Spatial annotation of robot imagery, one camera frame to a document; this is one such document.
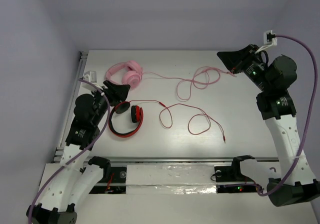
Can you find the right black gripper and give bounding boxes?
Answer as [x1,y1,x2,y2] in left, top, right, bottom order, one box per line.
[217,44,272,92]

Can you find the red black headphones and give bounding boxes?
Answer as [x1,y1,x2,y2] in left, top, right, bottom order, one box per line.
[108,101,144,138]

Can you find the red headphone cable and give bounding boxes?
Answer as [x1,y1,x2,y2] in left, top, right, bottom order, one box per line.
[127,99,228,144]

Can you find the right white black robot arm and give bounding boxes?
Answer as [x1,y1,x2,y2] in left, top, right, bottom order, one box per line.
[217,44,320,207]

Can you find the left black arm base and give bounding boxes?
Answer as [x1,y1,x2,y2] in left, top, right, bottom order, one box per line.
[88,156,127,194]

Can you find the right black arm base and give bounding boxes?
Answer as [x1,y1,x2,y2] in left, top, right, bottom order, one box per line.
[210,155,264,195]

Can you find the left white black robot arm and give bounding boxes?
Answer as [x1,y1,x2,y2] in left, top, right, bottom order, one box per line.
[26,78,130,224]

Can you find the pink headphones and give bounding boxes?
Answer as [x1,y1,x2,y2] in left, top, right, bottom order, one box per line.
[105,60,143,89]

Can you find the white foam block with tape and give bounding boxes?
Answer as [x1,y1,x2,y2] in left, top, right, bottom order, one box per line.
[125,164,217,195]

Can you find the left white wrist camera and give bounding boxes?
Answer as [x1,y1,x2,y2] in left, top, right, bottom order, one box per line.
[81,70,102,92]

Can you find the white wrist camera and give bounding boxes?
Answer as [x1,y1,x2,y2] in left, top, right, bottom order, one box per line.
[81,70,102,92]
[255,30,278,54]

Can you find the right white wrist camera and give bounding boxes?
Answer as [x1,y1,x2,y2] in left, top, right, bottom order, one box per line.
[255,30,278,54]

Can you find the aluminium rail left side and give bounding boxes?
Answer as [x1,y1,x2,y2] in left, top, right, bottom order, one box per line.
[51,50,89,163]

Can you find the aluminium rail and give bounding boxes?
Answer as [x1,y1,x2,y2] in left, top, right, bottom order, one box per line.
[51,156,279,163]
[51,50,89,163]

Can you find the pink headphone cable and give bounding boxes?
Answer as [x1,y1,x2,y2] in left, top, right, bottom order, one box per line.
[141,66,238,102]

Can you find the aluminium rail front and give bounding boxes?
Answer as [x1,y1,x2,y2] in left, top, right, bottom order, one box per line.
[51,156,279,163]

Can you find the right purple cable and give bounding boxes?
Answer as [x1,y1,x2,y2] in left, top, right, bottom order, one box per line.
[257,34,318,197]

